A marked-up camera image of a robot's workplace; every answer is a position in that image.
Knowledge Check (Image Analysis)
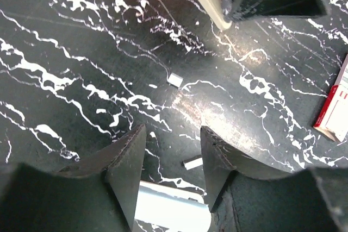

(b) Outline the black marble pattern mat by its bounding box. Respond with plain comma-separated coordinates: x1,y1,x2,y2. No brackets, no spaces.
1,0,347,204

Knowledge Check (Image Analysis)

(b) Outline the red staple box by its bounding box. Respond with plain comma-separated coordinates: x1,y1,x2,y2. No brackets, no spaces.
313,56,348,142

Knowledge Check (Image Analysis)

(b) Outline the small silver staple strip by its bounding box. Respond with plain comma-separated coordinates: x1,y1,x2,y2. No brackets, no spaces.
183,155,203,170

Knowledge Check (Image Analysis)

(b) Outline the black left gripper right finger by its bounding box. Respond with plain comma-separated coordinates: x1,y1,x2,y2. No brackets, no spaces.
201,126,347,231

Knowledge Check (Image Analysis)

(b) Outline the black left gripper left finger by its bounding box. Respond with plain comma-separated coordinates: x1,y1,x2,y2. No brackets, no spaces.
1,124,146,231

